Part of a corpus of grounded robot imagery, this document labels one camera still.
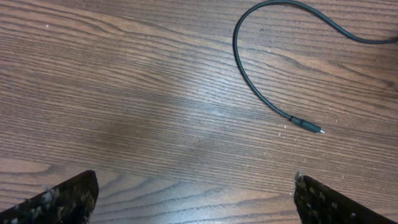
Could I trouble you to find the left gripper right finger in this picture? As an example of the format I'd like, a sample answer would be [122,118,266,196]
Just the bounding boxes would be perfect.
[294,172,395,224]

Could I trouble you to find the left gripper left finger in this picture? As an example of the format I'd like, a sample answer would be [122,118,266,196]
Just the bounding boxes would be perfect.
[1,170,99,224]

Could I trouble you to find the black cable with left loop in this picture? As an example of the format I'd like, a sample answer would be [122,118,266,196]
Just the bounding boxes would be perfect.
[232,0,398,134]

